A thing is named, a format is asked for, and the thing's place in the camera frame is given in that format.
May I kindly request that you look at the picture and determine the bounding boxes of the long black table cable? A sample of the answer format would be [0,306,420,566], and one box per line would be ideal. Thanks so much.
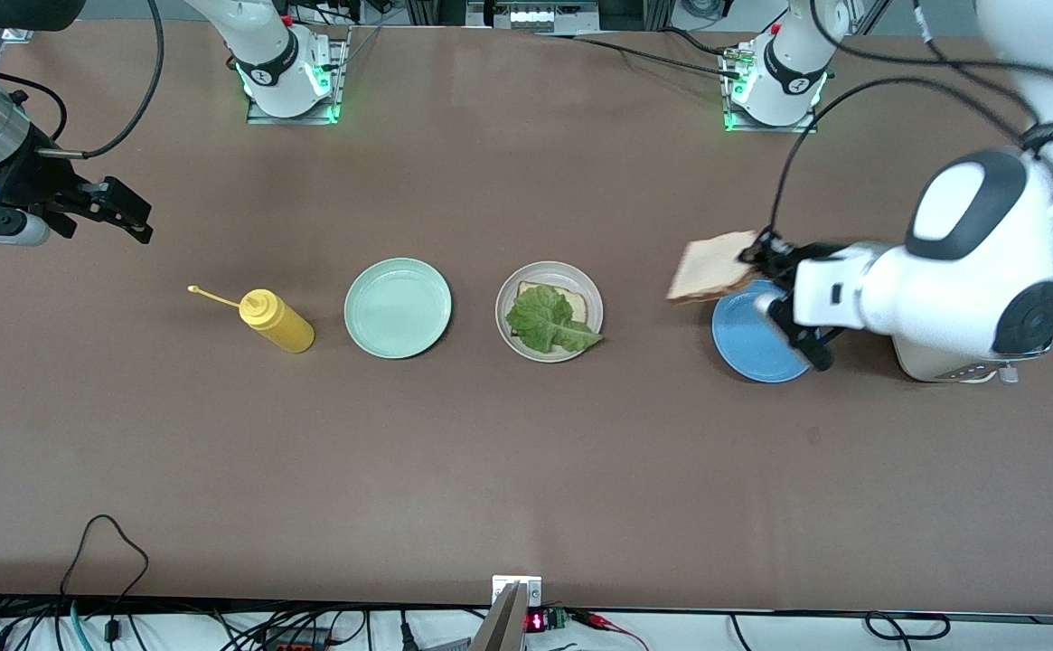
[535,31,746,80]

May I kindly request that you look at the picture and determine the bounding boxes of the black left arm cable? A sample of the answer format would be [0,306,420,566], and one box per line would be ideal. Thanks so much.
[766,0,1053,241]

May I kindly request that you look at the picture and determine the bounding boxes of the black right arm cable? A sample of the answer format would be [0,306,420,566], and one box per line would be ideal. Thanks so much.
[0,0,165,162]

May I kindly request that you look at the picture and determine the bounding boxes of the black cable with ferrite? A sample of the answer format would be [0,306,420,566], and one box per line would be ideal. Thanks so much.
[58,514,150,645]

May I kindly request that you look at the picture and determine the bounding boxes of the blue plate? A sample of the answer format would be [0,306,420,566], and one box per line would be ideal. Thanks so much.
[712,279,821,383]

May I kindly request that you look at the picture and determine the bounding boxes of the bread slice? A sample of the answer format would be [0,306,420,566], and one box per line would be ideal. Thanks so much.
[666,231,762,304]
[513,281,589,337]

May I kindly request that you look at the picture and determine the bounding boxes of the beige chrome toaster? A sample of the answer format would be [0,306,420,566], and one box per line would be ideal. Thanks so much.
[892,333,1053,385]

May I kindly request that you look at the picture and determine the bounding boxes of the silver camera mount bracket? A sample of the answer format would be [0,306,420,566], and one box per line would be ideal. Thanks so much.
[470,575,543,651]

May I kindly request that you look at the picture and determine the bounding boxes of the red clip leads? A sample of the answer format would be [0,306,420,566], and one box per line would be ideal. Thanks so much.
[569,609,652,651]

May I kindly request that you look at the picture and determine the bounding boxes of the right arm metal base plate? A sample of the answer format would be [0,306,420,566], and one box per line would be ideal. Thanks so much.
[246,25,348,126]

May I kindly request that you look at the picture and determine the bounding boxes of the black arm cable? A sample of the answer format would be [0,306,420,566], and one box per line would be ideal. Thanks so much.
[766,0,1053,241]
[0,0,165,162]

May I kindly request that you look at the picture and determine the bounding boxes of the mint green plate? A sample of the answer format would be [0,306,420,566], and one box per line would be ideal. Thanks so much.
[344,258,453,360]

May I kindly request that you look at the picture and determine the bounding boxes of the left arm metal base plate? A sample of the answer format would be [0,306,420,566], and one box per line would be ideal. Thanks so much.
[720,45,821,135]

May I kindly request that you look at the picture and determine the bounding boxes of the green lettuce leaf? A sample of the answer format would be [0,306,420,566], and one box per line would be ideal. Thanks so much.
[505,283,604,354]

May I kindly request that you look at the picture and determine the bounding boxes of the short black table cable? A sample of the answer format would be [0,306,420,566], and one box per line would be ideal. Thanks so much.
[657,25,739,60]

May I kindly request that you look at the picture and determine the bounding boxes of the aluminium frame with lights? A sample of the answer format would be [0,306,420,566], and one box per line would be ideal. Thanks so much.
[404,0,676,35]

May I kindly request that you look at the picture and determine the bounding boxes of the coiled black cable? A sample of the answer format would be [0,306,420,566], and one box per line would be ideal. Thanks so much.
[864,611,952,641]

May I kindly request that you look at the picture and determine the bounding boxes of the beige plate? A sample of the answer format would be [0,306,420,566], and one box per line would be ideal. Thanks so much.
[495,260,605,363]

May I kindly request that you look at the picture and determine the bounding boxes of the yellow mustard squeeze bottle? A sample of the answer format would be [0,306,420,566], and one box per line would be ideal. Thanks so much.
[187,285,316,354]

